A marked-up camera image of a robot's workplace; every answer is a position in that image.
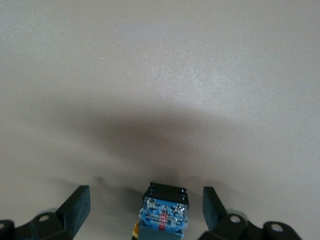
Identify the green push button switch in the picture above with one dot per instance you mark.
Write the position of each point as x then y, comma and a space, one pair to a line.
162, 212

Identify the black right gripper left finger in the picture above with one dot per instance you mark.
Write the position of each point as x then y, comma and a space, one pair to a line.
72, 215

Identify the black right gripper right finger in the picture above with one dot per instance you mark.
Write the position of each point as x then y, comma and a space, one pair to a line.
217, 220

